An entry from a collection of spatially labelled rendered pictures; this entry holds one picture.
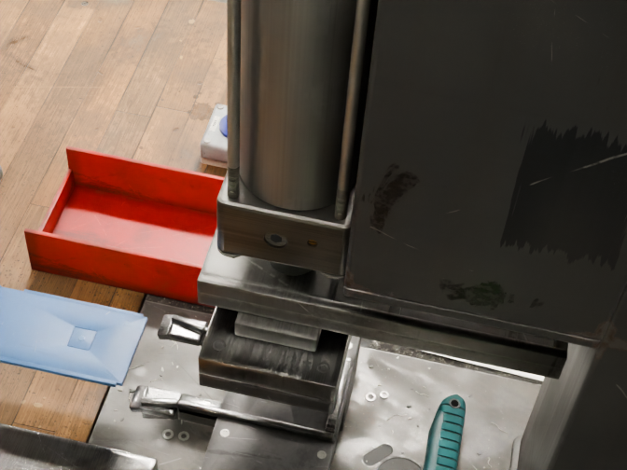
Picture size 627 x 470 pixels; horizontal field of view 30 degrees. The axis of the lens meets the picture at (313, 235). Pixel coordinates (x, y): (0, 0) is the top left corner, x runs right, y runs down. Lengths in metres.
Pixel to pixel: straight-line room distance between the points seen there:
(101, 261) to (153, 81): 0.30
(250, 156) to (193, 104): 0.63
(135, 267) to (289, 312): 0.34
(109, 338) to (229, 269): 0.23
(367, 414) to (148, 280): 0.25
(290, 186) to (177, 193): 0.51
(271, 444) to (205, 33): 0.63
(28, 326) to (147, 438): 0.15
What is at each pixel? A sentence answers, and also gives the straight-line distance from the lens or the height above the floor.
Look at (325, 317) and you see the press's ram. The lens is 0.82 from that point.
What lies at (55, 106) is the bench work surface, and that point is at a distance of 1.36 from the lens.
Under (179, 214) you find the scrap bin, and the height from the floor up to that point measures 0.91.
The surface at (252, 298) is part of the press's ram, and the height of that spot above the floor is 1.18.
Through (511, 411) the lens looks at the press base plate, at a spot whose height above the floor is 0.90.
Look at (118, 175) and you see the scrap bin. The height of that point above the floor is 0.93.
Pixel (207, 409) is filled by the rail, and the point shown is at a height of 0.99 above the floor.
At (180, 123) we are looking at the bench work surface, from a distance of 1.33.
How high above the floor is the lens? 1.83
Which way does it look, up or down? 50 degrees down
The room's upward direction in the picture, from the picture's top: 5 degrees clockwise
